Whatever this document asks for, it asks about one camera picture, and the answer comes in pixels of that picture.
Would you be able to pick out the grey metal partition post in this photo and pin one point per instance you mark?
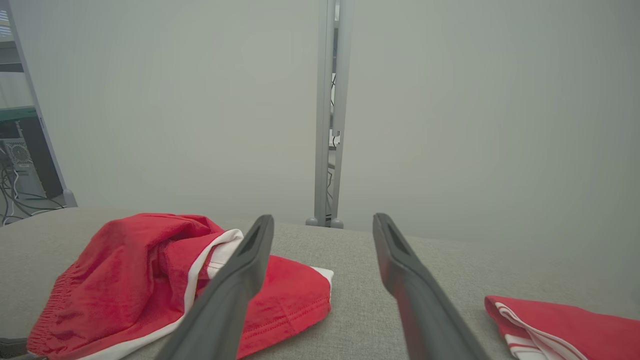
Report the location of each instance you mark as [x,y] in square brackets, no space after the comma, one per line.
[322,125]

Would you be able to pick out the red white jersey shirt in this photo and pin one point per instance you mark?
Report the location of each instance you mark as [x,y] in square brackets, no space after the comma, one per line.
[590,330]

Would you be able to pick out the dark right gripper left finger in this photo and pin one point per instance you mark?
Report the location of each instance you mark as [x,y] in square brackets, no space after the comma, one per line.
[225,300]

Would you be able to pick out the black computer tower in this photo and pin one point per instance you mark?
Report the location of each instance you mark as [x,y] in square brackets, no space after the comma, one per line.
[42,160]

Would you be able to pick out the red shorts white trim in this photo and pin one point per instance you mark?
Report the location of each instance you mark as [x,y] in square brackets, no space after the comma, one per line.
[120,280]

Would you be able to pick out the grey partition frame leg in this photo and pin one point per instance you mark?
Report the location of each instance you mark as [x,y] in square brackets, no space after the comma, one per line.
[45,135]

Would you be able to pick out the green table edge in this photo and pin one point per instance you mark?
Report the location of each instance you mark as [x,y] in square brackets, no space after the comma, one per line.
[17,114]

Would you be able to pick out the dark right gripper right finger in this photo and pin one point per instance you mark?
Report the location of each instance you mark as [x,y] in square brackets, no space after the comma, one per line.
[425,310]

